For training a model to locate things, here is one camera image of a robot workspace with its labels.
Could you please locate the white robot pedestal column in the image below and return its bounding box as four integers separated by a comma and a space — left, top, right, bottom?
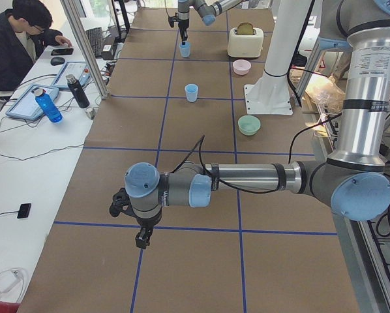
262, 1, 314, 104

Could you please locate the black smartphone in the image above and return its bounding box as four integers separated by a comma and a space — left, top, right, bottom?
51, 48, 74, 56

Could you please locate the teach pendant tablet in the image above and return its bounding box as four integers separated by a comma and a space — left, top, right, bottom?
52, 61, 90, 90
5, 83, 60, 121

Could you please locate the bread slice in toaster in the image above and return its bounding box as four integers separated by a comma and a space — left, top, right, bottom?
236, 22, 255, 36

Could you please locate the person in black jacket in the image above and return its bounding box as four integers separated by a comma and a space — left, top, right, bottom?
0, 0, 72, 92

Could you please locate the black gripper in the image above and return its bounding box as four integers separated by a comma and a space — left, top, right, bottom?
135, 215, 162, 250
178, 20, 188, 45

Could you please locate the light blue cup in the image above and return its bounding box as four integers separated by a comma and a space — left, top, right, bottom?
185, 83, 199, 103
179, 42, 191, 58

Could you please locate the cream toaster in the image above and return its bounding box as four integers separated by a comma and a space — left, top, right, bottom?
227, 27, 264, 58

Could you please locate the black thermos bottle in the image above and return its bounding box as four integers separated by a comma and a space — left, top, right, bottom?
66, 74, 89, 108

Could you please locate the green bowl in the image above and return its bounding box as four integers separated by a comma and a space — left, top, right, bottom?
237, 115, 261, 136

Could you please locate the black computer mouse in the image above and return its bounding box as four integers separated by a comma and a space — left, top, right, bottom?
50, 57, 65, 66

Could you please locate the far teach pendant tablet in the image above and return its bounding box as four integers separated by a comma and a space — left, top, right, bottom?
52, 61, 90, 90

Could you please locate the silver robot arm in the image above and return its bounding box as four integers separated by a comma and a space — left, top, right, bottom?
110, 1, 390, 248
168, 0, 242, 44

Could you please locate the near teach pendant tablet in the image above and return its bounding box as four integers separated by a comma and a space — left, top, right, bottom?
5, 83, 60, 121

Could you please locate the aluminium frame post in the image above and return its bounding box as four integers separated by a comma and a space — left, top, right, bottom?
61, 0, 109, 100

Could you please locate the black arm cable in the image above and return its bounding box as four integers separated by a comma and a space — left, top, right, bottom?
172, 134, 292, 194

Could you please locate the pink bowl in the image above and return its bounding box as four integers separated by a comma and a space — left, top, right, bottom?
232, 59, 252, 76

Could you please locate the blue water bottle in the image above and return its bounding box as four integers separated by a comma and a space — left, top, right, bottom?
33, 87, 63, 123

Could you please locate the black keyboard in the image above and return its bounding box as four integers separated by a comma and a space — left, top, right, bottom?
85, 27, 103, 58

